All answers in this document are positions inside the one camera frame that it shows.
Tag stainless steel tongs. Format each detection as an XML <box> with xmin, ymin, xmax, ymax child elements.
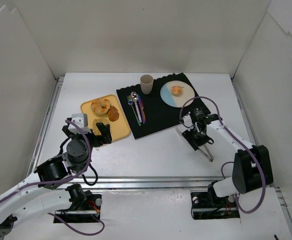
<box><xmin>175</xmin><ymin>125</ymin><xmax>214</xmax><ymax>162</ymax></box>

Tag small round bread roll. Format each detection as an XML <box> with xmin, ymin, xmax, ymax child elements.
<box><xmin>171</xmin><ymin>85</ymin><xmax>183</xmax><ymax>97</ymax></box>

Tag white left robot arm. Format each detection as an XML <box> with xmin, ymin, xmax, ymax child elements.
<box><xmin>0</xmin><ymin>118</ymin><xmax>112</xmax><ymax>239</ymax></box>

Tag seeded bread slice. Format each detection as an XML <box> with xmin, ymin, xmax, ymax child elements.
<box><xmin>92</xmin><ymin>118</ymin><xmax>109</xmax><ymax>136</ymax></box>

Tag yellow serving tray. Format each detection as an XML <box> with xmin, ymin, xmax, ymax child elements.
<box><xmin>80</xmin><ymin>94</ymin><xmax>130</xmax><ymax>141</ymax></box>

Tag brown glazed pastry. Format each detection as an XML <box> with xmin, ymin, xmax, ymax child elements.
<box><xmin>107</xmin><ymin>105</ymin><xmax>119</xmax><ymax>122</ymax></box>

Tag bagel with orange patches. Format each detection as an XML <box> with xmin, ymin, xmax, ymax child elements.
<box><xmin>91</xmin><ymin>98</ymin><xmax>111</xmax><ymax>116</ymax></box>

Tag iridescent fork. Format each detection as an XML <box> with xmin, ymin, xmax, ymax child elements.
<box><xmin>127</xmin><ymin>96</ymin><xmax>141</xmax><ymax>126</ymax></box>

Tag iridescent knife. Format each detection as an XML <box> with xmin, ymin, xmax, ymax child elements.
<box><xmin>137</xmin><ymin>94</ymin><xmax>146</xmax><ymax>124</ymax></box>

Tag white and blue plate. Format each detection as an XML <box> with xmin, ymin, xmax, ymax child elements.
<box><xmin>160</xmin><ymin>80</ymin><xmax>195</xmax><ymax>108</ymax></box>

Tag beige cup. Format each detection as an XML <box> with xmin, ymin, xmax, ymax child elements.
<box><xmin>140</xmin><ymin>74</ymin><xmax>154</xmax><ymax>95</ymax></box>

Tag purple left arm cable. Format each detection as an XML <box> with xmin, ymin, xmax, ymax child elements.
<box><xmin>0</xmin><ymin>119</ymin><xmax>106</xmax><ymax>236</ymax></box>

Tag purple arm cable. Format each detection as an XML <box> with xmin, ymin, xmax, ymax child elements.
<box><xmin>179</xmin><ymin>96</ymin><xmax>266</xmax><ymax>214</ymax></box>
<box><xmin>0</xmin><ymin>119</ymin><xmax>106</xmax><ymax>236</ymax></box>

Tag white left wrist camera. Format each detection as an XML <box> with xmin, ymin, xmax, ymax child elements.
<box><xmin>67</xmin><ymin>113</ymin><xmax>91</xmax><ymax>134</ymax></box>

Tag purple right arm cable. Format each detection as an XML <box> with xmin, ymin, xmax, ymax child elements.
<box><xmin>179</xmin><ymin>96</ymin><xmax>266</xmax><ymax>214</ymax></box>

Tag silver spoon pink handle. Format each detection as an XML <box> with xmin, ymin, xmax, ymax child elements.
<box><xmin>131</xmin><ymin>91</ymin><xmax>142</xmax><ymax>123</ymax></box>

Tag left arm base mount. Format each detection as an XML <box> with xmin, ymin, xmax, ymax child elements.
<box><xmin>53</xmin><ymin>184</ymin><xmax>102</xmax><ymax>224</ymax></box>

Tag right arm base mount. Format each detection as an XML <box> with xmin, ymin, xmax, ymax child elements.
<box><xmin>191</xmin><ymin>184</ymin><xmax>240</xmax><ymax>220</ymax></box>

